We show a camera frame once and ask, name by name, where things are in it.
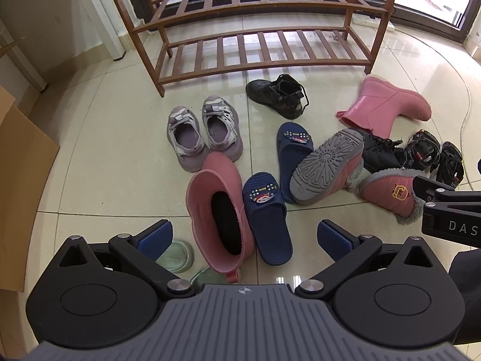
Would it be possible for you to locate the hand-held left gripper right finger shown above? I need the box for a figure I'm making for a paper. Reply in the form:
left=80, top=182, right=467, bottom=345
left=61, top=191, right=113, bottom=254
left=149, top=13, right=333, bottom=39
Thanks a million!
left=295, top=220, right=448, bottom=301

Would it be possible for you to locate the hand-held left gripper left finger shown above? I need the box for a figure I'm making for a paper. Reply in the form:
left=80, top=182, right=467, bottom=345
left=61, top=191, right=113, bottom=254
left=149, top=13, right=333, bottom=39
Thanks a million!
left=56, top=220, right=196, bottom=301

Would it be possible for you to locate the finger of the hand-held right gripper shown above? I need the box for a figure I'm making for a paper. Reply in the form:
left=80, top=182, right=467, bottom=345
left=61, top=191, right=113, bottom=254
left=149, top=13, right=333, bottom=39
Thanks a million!
left=412, top=176, right=481, bottom=207

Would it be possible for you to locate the green clog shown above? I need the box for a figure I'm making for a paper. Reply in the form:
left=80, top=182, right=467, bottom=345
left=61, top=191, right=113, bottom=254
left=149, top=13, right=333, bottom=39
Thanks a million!
left=190, top=268, right=230, bottom=286
left=155, top=239, right=194, bottom=274

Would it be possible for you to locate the black sandal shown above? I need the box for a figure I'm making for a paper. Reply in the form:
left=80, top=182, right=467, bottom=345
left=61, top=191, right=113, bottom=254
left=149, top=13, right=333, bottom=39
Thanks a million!
left=436, top=142, right=464, bottom=190
left=404, top=130, right=441, bottom=171

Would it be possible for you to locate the pink fur-lined boot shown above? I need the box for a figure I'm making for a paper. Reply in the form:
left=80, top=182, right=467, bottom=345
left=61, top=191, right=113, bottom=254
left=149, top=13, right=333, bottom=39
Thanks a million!
left=289, top=128, right=365, bottom=205
left=357, top=168, right=423, bottom=226

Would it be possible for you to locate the navy blue slipper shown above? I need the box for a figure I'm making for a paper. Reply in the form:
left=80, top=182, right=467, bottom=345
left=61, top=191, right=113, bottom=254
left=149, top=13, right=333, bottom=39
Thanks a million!
left=242, top=172, right=294, bottom=266
left=277, top=122, right=315, bottom=204

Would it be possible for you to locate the black leather shoe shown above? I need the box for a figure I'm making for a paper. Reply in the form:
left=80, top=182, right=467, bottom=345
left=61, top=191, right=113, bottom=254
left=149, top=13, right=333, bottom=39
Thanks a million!
left=246, top=74, right=309, bottom=120
left=353, top=128, right=410, bottom=174

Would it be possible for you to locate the pink rain boot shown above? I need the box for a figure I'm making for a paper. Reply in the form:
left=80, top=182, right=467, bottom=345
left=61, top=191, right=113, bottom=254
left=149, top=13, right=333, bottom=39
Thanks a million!
left=185, top=152, right=255, bottom=284
left=336, top=76, right=432, bottom=138

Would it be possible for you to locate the purple grey sneaker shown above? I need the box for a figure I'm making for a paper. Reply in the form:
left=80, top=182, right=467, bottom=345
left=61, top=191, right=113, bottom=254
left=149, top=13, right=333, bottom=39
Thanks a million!
left=202, top=96, right=243, bottom=162
left=167, top=106, right=210, bottom=173

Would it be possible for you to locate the wooden shoe rack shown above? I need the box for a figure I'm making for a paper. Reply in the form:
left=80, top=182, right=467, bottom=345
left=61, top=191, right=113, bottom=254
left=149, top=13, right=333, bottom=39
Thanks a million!
left=101, top=0, right=403, bottom=97

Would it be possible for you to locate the large cardboard box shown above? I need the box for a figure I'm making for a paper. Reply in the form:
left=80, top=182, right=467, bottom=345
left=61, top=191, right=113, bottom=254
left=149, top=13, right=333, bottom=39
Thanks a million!
left=0, top=105, right=61, bottom=294

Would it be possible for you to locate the white power strip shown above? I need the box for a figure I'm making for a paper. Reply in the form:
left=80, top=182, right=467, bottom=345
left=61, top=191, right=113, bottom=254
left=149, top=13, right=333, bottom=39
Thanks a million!
left=353, top=13, right=395, bottom=32

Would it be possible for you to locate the brown-topped white table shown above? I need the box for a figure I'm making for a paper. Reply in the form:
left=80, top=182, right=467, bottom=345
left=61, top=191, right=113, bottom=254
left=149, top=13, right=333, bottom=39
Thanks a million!
left=0, top=4, right=126, bottom=91

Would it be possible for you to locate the open cardboard box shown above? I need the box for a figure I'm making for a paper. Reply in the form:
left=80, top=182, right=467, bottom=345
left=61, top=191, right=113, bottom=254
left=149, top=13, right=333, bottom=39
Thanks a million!
left=0, top=85, right=17, bottom=121

